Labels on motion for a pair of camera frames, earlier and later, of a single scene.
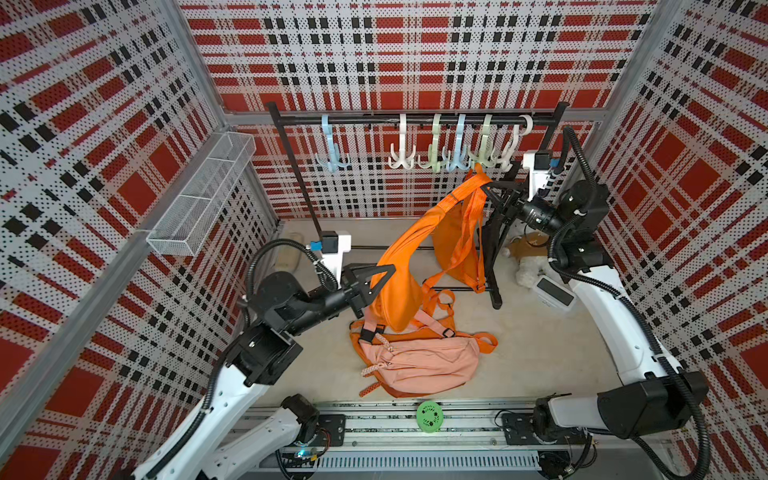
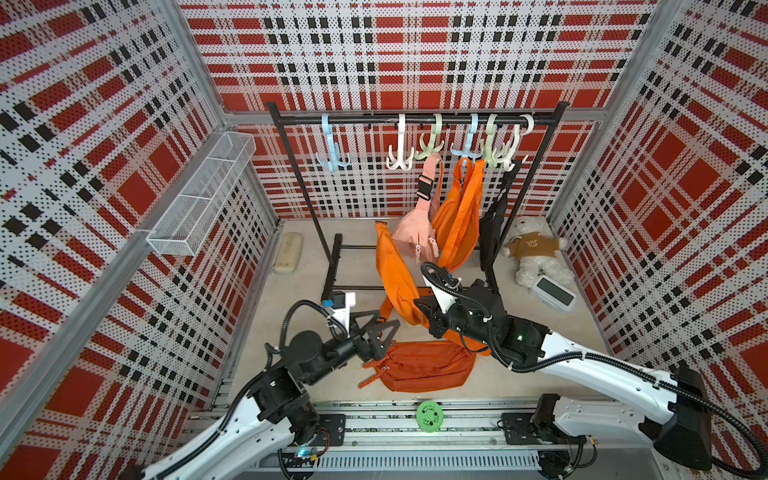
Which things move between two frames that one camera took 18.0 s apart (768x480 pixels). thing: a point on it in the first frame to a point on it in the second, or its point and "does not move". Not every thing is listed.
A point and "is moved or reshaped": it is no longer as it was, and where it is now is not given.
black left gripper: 356,290 to 373,348
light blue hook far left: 333,158 does not move
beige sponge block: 289,256 does not move
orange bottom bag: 360,334 to 403,283
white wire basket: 186,223 does not move
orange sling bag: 458,241 is moved or reshaped
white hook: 402,158 does not move
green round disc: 429,416 does not move
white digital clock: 555,293 does not move
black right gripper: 505,210 to 435,316
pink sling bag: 419,366 to 417,234
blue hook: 457,162 to 474,120
